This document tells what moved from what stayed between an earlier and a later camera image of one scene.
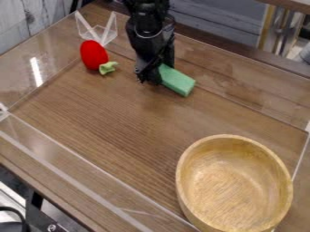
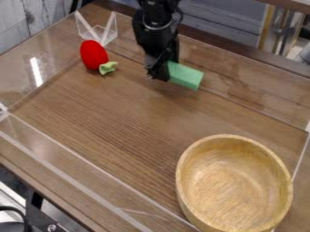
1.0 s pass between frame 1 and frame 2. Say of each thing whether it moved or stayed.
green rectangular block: moved
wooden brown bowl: stayed
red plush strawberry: stayed
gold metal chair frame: stayed
